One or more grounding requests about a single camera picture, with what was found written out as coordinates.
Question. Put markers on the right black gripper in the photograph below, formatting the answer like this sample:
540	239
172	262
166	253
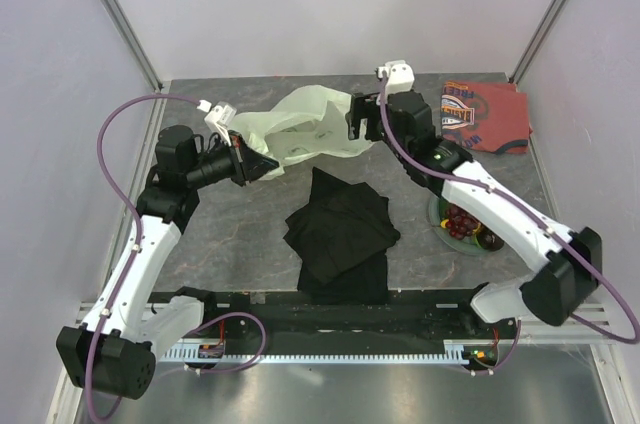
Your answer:
364	106

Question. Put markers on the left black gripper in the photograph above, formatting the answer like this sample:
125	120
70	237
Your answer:
248	165

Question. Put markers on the light green plastic bag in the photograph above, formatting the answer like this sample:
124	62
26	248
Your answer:
308	122

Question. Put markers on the red grape bunch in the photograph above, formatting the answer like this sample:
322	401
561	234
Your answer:
452	210

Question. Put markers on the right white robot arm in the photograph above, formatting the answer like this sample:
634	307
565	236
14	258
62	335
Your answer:
555	254

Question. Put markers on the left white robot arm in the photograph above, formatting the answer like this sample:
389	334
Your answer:
115	349

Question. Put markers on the black folded cloth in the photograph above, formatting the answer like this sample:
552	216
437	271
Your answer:
342	236

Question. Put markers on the grey-green round plate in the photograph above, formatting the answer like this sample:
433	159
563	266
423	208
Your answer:
467	246

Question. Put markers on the red printed t-shirt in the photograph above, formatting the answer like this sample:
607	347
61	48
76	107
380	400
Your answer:
485	117

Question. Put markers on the yellow pear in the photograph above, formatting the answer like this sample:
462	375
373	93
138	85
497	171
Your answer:
461	227

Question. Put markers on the dark purple fruit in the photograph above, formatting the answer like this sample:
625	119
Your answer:
488	240

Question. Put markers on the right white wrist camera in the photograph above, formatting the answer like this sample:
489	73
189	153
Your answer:
397	76

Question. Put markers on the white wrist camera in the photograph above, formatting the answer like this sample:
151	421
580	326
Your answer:
397	76
217	118

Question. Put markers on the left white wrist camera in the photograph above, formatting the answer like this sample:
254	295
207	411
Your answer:
217	118

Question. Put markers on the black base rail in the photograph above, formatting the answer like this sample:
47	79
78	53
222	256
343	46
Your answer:
443	314

